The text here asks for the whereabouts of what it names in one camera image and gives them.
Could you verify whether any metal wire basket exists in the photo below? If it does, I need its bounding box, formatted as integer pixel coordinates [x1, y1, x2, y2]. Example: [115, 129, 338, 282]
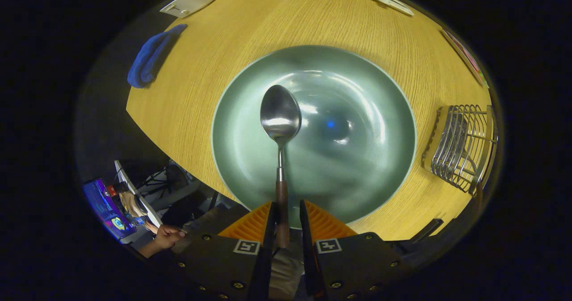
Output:
[422, 104, 499, 196]

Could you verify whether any blue folded towel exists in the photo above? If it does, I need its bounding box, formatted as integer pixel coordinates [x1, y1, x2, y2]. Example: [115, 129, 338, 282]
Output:
[127, 24, 188, 89]

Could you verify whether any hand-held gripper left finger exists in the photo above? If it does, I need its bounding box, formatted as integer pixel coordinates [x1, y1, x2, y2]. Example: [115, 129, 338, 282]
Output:
[177, 201, 276, 301]

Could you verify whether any metal spoon with wooden handle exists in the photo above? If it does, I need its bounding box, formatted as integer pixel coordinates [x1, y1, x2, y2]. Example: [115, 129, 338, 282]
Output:
[260, 85, 302, 249]

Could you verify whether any pale green round plate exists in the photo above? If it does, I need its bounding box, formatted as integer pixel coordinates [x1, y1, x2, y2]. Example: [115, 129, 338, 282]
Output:
[211, 45, 417, 229]

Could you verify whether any glowing computer monitor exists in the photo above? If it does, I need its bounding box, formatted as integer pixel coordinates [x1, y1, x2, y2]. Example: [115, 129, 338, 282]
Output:
[82, 178, 135, 241]

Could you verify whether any white oval food plate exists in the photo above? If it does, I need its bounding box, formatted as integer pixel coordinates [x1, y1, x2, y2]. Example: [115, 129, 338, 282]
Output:
[440, 27, 490, 89]

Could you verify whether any white side desk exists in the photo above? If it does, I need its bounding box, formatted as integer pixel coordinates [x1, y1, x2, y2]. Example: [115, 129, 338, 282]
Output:
[114, 160, 164, 228]

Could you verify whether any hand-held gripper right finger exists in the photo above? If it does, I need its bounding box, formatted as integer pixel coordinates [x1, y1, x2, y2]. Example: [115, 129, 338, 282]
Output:
[299, 199, 403, 301]

